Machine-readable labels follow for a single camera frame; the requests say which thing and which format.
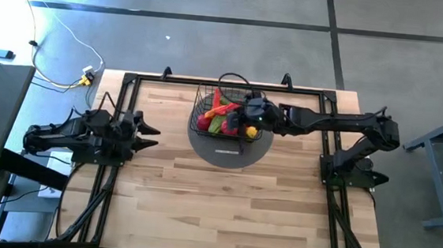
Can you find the yellow bell pepper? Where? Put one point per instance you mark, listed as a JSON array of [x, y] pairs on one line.
[[251, 132]]

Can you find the black aluminium table frame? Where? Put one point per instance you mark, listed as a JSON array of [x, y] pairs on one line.
[[169, 79]]

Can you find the black table clamp hook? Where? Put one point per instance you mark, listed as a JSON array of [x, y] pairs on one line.
[[287, 80], [166, 71]]

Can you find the grey metal table frame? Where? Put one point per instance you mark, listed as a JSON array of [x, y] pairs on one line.
[[440, 181]]

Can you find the light green bell pepper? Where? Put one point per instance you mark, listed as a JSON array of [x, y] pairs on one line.
[[216, 125]]

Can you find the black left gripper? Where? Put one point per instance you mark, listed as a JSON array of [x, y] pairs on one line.
[[126, 132]]

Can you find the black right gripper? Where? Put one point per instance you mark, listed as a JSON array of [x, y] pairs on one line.
[[262, 113]]

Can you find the grey round mat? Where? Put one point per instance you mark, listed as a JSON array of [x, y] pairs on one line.
[[226, 160]]

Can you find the red chili pepper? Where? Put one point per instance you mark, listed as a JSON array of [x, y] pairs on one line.
[[230, 109]]

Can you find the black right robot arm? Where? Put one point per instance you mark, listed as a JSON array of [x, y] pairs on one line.
[[324, 120]]

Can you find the red bell pepper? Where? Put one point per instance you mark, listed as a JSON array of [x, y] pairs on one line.
[[227, 129]]

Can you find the white power adapter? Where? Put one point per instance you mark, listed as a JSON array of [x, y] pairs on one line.
[[88, 70]]

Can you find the red apple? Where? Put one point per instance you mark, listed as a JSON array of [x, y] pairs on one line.
[[203, 122]]

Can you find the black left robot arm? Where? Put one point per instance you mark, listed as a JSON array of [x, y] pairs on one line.
[[58, 135]]

